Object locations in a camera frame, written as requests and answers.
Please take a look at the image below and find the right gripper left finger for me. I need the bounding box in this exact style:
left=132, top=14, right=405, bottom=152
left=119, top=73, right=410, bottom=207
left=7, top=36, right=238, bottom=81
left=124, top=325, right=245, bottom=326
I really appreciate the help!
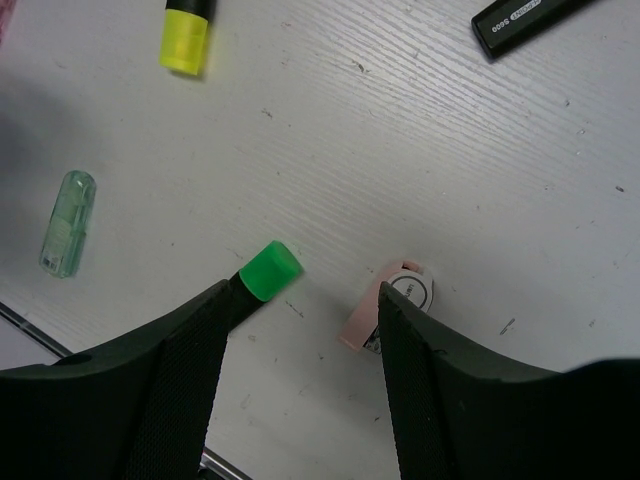
left=1, top=281, right=232, bottom=479

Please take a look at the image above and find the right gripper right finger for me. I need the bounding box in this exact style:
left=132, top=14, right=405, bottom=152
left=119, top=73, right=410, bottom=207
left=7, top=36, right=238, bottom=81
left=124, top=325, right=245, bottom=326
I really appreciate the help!
left=381, top=290, right=639, bottom=479

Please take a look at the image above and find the pink correction tape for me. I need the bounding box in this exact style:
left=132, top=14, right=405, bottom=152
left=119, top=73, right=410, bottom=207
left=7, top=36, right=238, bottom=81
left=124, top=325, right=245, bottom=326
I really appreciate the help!
left=338, top=260, right=434, bottom=355

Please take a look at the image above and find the green translucent eraser case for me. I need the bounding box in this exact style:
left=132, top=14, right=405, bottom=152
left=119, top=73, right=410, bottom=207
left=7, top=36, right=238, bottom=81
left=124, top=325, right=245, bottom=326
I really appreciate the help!
left=39, top=170, right=97, bottom=279

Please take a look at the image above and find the green highlighter marker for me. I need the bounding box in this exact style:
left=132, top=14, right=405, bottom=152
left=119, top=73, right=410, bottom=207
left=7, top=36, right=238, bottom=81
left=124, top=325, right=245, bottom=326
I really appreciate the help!
left=229, top=240, right=303, bottom=331

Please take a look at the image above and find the orange highlighter marker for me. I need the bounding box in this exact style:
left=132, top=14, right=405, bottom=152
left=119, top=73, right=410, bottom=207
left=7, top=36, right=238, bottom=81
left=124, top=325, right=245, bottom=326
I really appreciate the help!
left=471, top=0, right=592, bottom=61

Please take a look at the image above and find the yellow highlighter marker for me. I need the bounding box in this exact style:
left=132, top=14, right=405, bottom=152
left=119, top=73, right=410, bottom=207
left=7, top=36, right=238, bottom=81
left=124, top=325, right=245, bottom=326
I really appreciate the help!
left=159, top=0, right=217, bottom=76

